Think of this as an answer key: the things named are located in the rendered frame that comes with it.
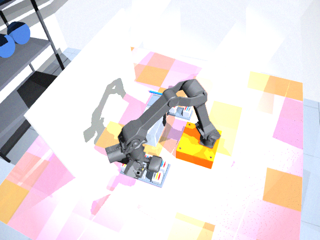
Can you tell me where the white flat panel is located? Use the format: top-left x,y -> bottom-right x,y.
24,8 -> 136,178

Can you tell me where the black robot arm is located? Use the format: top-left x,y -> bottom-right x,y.
105,79 -> 221,180

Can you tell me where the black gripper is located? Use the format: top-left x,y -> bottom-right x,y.
116,146 -> 163,173

